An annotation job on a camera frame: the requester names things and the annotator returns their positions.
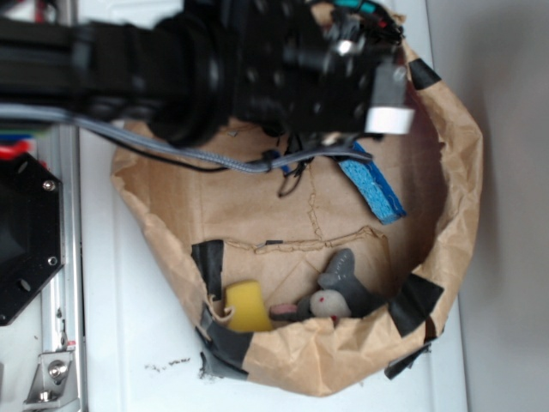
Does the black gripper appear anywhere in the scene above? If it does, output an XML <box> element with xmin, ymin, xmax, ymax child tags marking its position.
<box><xmin>231</xmin><ymin>1</ymin><xmax>414</xmax><ymax>135</ymax></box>

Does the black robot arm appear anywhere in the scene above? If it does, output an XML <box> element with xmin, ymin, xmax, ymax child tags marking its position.
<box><xmin>1</xmin><ymin>1</ymin><xmax>414</xmax><ymax>147</ymax></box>

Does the blue sponge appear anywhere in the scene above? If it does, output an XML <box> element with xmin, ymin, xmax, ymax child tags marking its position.
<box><xmin>339</xmin><ymin>160</ymin><xmax>407</xmax><ymax>225</ymax></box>

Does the grey plush mouse toy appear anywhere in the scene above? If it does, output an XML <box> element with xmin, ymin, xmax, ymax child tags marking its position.
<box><xmin>268</xmin><ymin>248</ymin><xmax>385</xmax><ymax>323</ymax></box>

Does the brown paper bin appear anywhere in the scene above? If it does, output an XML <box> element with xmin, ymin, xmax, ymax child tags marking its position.
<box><xmin>112</xmin><ymin>47</ymin><xmax>483</xmax><ymax>397</ymax></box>

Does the yellow sponge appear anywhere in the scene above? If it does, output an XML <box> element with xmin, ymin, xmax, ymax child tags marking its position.
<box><xmin>226</xmin><ymin>281</ymin><xmax>273</xmax><ymax>332</ymax></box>

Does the white tray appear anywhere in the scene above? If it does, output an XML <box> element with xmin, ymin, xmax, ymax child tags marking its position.
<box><xmin>80</xmin><ymin>130</ymin><xmax>468</xmax><ymax>411</ymax></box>

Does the thin black cable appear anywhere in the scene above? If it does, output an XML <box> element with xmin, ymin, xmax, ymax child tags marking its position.
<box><xmin>76</xmin><ymin>124</ymin><xmax>318</xmax><ymax>199</ymax></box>

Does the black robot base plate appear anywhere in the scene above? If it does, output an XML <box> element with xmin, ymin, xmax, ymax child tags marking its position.
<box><xmin>1</xmin><ymin>154</ymin><xmax>63</xmax><ymax>326</ymax></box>

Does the aluminium frame rail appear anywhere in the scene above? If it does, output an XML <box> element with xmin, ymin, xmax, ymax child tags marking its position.
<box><xmin>38</xmin><ymin>125</ymin><xmax>87</xmax><ymax>411</ymax></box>

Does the metal corner bracket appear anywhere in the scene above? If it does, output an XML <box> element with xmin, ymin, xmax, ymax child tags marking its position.
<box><xmin>23</xmin><ymin>351</ymin><xmax>80</xmax><ymax>411</ymax></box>

